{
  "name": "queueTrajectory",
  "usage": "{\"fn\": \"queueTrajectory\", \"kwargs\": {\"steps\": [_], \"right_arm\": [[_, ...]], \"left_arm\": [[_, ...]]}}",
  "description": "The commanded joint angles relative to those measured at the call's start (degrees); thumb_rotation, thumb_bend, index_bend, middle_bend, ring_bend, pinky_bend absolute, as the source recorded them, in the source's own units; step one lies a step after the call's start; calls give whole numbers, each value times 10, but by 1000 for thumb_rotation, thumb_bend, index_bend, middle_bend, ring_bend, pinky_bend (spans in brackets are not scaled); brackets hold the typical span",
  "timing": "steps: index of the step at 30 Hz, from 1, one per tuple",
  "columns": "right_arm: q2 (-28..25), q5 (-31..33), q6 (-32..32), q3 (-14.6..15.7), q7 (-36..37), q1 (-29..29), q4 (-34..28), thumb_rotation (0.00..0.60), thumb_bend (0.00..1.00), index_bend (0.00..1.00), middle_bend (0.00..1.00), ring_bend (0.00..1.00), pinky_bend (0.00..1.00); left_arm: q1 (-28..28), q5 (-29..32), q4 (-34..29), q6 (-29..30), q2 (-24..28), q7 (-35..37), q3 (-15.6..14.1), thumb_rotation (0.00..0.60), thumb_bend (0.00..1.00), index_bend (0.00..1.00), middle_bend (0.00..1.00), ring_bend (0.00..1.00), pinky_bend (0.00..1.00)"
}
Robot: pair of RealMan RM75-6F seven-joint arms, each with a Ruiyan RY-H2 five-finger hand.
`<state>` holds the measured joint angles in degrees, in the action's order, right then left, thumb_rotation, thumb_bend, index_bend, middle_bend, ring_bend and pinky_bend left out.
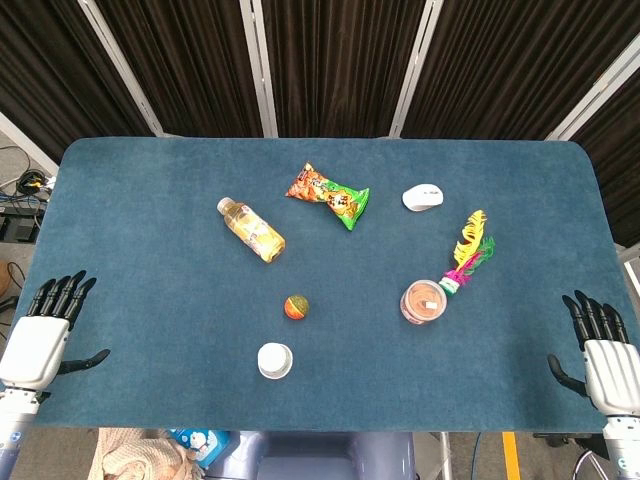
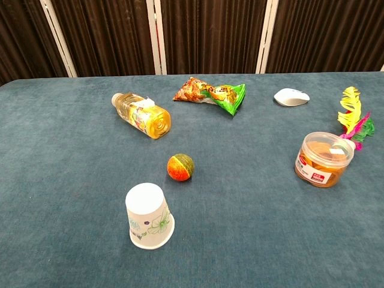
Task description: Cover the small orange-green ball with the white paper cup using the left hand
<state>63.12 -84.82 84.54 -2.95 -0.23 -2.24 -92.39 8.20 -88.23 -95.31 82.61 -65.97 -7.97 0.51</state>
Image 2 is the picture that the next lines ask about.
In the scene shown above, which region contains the small orange green ball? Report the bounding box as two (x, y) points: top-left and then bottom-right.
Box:
(167, 153), (195, 182)

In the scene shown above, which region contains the white paper cup floral print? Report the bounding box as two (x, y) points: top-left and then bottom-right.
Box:
(125, 182), (176, 250)

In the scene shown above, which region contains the yellow drink plastic bottle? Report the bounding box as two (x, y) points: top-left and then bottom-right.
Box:
(111, 92), (172, 140)

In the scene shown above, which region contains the green orange snack bag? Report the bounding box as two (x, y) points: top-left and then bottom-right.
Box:
(172, 77), (247, 117)

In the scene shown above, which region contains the blue table cloth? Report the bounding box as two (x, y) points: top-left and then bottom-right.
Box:
(0, 70), (384, 288)

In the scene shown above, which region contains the white computer mouse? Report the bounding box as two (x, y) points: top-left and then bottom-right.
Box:
(273, 88), (311, 107)

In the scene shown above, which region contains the dark brown pleated curtain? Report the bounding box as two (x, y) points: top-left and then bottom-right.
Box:
(0, 0), (384, 86)

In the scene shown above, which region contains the clear round plastic jar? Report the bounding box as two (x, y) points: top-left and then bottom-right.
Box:
(294, 131), (356, 188)

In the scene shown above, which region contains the colourful feather shuttlecock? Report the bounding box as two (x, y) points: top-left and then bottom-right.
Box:
(337, 86), (376, 151)

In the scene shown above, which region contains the white partition frame post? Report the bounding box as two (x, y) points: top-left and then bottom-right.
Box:
(255, 0), (280, 74)
(146, 0), (167, 76)
(40, 0), (78, 78)

